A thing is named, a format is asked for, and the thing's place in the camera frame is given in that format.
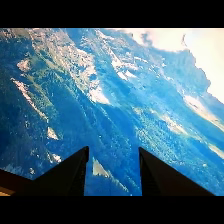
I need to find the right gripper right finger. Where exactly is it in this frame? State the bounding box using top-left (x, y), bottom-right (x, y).
top-left (138, 146), bottom-right (215, 197)

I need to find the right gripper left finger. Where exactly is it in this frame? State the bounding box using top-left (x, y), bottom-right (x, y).
top-left (31, 145), bottom-right (90, 197)

